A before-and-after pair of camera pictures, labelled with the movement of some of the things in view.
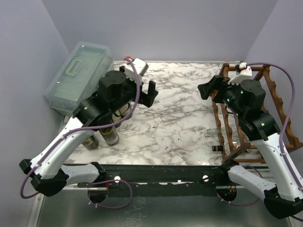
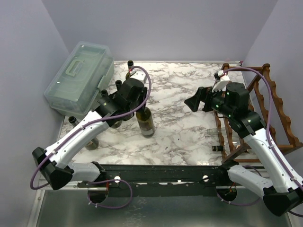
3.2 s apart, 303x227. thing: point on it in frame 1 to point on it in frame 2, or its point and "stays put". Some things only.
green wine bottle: (110, 135) to (146, 122)
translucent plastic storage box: (79, 76) stays put
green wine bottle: (91, 143) stays put
